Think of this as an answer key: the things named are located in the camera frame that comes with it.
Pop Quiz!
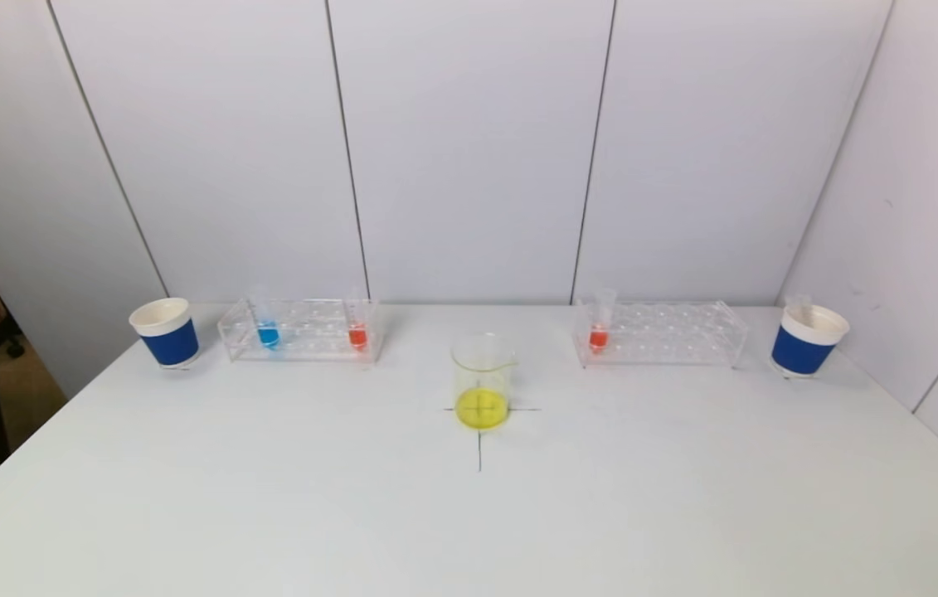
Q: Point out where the blue pigment test tube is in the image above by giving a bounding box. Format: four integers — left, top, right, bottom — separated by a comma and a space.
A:
246, 286, 282, 352

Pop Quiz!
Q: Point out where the clear acrylic test tube rack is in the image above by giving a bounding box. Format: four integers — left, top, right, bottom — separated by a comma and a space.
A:
571, 299, 750, 371
216, 297, 383, 365

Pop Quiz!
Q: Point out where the orange pigment test tube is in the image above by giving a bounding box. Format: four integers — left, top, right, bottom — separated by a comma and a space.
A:
589, 287, 619, 356
343, 288, 371, 353

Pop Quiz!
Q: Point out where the clear glass beaker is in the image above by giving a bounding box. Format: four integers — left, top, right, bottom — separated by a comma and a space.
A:
450, 332, 518, 432

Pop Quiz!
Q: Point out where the blue white paper cup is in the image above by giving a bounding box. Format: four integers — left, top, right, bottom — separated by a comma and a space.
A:
770, 302, 851, 380
129, 297, 201, 370

